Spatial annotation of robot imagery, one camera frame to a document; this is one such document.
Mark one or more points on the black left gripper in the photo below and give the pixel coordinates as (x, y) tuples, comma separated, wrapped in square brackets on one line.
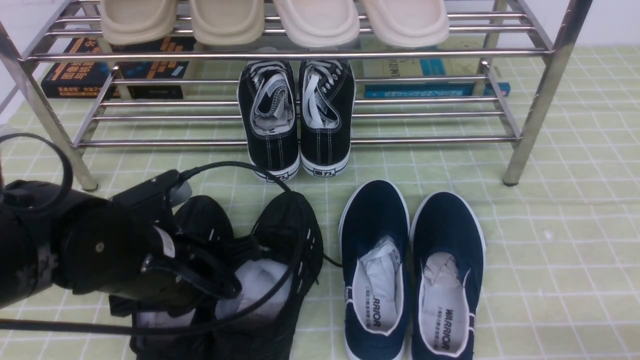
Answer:
[(103, 247)]

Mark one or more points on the black knit sneaker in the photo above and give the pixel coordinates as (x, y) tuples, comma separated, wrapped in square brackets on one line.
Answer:
[(204, 218), (285, 234)]

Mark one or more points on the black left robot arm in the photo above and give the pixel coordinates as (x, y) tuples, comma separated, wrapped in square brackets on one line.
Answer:
[(28, 259)]

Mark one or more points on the steel shoe rack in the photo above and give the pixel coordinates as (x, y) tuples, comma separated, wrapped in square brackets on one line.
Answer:
[(513, 32)]

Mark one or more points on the left navy slip-on shoe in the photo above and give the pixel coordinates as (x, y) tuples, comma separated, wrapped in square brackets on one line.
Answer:
[(374, 239)]

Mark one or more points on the navy slip-on shoe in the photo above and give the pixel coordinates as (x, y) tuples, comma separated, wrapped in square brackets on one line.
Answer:
[(449, 251), (374, 239)]

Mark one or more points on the right navy slip-on shoe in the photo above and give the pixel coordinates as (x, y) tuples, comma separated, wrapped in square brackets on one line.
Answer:
[(449, 251)]

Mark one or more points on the left black canvas sneaker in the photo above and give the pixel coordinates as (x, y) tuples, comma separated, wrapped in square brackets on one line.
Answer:
[(266, 97)]

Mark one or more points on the black canvas sneaker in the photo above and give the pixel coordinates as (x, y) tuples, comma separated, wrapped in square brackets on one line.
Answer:
[(327, 92), (266, 97)]

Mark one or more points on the beige slipper far left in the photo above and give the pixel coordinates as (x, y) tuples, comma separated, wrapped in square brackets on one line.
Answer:
[(126, 22)]

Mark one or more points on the beige slipper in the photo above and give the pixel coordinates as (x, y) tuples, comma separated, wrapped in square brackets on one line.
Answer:
[(126, 22), (227, 22)]

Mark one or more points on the right black canvas sneaker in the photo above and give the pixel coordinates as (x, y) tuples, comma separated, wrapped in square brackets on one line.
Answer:
[(327, 92)]

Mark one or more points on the cream slipper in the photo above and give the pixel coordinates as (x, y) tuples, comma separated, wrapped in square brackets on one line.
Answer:
[(319, 23), (408, 23)]

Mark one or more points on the cream slipper far right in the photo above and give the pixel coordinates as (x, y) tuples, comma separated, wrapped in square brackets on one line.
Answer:
[(408, 23)]

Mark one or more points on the green checkered tablecloth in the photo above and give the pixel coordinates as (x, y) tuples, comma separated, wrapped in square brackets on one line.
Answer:
[(562, 271)]

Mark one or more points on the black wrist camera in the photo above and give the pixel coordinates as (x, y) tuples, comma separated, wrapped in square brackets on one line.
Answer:
[(153, 200)]

